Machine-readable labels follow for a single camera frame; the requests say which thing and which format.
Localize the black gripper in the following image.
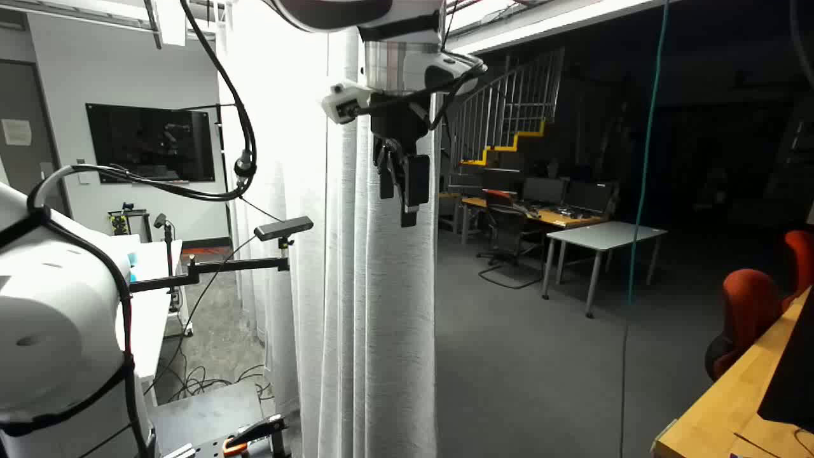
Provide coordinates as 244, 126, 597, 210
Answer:
369, 87, 436, 229

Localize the green hanging cable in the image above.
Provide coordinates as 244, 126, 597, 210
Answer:
624, 0, 672, 311

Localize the white woven curtain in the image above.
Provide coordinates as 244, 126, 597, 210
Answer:
217, 0, 442, 458

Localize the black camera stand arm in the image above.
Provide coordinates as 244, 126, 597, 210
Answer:
124, 251, 293, 296

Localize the large orange chair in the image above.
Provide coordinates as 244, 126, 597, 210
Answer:
703, 268, 788, 381

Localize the black camera bar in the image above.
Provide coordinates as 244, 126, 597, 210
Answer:
252, 214, 319, 243

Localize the white paper sign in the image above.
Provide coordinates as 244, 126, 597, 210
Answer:
0, 116, 36, 147

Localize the white four-legged table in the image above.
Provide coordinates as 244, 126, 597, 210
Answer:
540, 219, 668, 320

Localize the white workbench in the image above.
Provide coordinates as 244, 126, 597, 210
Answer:
106, 237, 189, 386

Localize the small orange chair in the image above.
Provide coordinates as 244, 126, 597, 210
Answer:
780, 227, 814, 297

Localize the wooden yellow board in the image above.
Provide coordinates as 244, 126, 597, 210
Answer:
648, 285, 814, 458

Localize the black orange clamp tool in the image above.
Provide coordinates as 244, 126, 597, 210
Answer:
217, 413, 293, 458

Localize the white overhead beam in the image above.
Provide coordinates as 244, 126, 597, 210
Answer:
442, 0, 667, 55

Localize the wooden office desk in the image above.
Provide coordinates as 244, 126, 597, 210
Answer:
459, 191, 609, 234

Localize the dark computer monitor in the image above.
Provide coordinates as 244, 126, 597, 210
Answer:
565, 179, 619, 219
518, 172, 573, 210

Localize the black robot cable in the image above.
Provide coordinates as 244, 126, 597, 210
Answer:
0, 0, 261, 458

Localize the black wall monitor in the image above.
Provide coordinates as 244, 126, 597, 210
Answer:
83, 102, 218, 186

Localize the black office chair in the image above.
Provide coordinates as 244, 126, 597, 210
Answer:
476, 201, 548, 293

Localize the staircase with yellow edge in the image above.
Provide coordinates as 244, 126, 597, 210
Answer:
455, 44, 570, 172

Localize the black desktop monitor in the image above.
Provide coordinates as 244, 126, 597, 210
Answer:
756, 289, 814, 434

